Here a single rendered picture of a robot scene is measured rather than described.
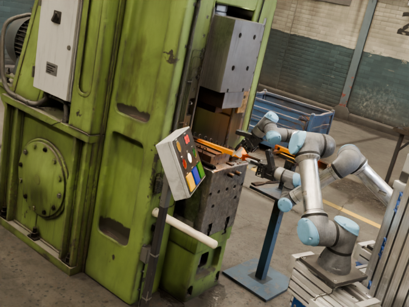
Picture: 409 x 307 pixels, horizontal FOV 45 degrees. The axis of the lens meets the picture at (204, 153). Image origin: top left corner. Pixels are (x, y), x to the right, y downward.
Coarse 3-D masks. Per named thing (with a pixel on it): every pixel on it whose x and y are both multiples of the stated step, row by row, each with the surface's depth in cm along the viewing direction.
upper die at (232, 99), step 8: (200, 88) 286; (200, 96) 287; (208, 96) 284; (216, 96) 280; (224, 96) 277; (232, 96) 284; (240, 96) 290; (216, 104) 281; (224, 104) 280; (232, 104) 287; (240, 104) 294
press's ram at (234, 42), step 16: (224, 16) 265; (224, 32) 266; (240, 32) 268; (256, 32) 281; (208, 48) 273; (224, 48) 267; (240, 48) 273; (256, 48) 286; (208, 64) 275; (224, 64) 268; (240, 64) 279; (208, 80) 276; (224, 80) 271; (240, 80) 285
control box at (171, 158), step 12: (180, 132) 242; (156, 144) 227; (168, 144) 225; (180, 144) 235; (192, 144) 253; (168, 156) 226; (180, 156) 231; (192, 156) 248; (168, 168) 228; (180, 168) 227; (192, 168) 243; (168, 180) 229; (180, 180) 228; (180, 192) 229; (192, 192) 234
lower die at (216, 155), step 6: (198, 138) 315; (204, 144) 302; (198, 150) 294; (204, 150) 296; (210, 150) 295; (216, 150) 297; (204, 156) 290; (210, 156) 288; (216, 156) 292; (222, 156) 297; (228, 156) 303; (210, 162) 289; (216, 162) 294; (222, 162) 300
